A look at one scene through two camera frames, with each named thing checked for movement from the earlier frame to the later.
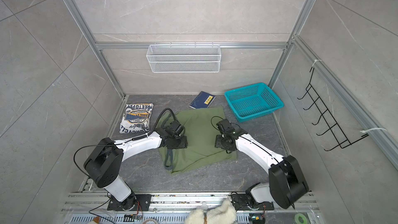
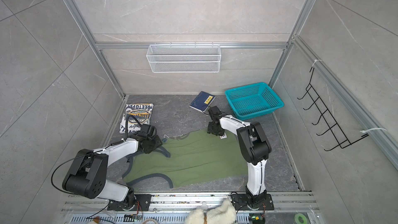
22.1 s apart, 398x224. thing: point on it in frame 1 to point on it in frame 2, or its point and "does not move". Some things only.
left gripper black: [184, 143] to [158, 143]
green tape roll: [300, 219] does not move
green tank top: [200, 126] to [193, 161]
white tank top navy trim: [136, 118] does not move
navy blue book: [202, 100] does not move
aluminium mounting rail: [91, 208] does not move
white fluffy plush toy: [224, 213] does not move
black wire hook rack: [330, 121] does not move
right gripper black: [218, 142] to [210, 129]
